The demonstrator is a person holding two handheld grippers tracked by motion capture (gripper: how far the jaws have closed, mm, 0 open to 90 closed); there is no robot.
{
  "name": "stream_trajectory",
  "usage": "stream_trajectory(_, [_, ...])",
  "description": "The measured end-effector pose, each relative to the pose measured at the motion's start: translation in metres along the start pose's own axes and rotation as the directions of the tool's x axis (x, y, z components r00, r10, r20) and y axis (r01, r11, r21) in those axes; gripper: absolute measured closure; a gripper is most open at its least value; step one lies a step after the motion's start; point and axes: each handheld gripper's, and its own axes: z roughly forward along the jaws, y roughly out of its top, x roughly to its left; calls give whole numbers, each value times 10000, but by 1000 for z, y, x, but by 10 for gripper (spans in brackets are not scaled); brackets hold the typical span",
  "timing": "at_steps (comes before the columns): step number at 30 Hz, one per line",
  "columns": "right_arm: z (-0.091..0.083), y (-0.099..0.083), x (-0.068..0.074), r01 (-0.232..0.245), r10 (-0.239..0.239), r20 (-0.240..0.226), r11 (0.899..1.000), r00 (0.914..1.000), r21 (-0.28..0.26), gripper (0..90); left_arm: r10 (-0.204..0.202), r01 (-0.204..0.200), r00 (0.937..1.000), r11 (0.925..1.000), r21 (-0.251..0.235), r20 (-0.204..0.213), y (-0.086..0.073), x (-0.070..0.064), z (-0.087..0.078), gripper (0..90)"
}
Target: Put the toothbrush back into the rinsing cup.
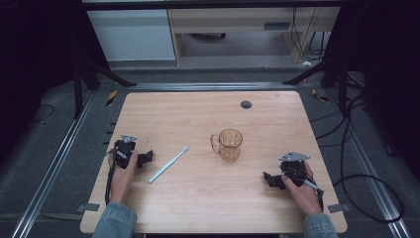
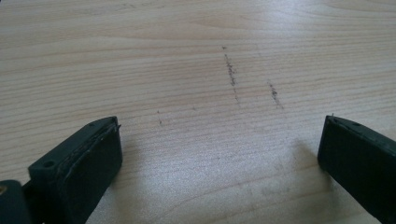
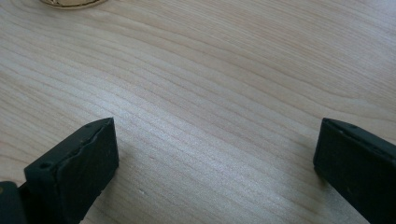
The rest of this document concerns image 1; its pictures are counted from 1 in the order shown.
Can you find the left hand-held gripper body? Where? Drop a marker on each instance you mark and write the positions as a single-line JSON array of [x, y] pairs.
[[125, 148]]

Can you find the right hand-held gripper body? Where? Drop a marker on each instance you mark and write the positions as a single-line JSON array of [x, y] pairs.
[[294, 167]]

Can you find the person's left hand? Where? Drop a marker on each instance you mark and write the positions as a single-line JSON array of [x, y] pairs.
[[121, 180]]

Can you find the person's right hand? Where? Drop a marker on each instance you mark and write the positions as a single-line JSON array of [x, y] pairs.
[[303, 196]]

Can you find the light blue toothbrush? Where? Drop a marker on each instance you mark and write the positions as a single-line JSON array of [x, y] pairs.
[[168, 164]]

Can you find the yellow black hazard tape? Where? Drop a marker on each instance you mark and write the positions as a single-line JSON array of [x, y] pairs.
[[111, 97], [318, 95]]

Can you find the amber glass mug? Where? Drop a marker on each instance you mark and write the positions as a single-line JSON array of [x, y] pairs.
[[230, 145]]

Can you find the grey tape piece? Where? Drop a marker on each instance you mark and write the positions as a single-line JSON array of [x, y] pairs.
[[88, 207], [338, 208]]

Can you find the black metal stand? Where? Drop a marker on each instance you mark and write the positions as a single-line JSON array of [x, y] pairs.
[[79, 86], [340, 79]]

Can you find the white cabinet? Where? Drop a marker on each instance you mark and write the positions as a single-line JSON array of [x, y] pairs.
[[132, 36]]

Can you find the light wooden desk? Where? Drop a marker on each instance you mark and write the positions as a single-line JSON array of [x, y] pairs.
[[231, 20]]

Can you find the metal floor rail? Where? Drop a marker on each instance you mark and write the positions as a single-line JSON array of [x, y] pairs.
[[52, 168], [373, 178]]

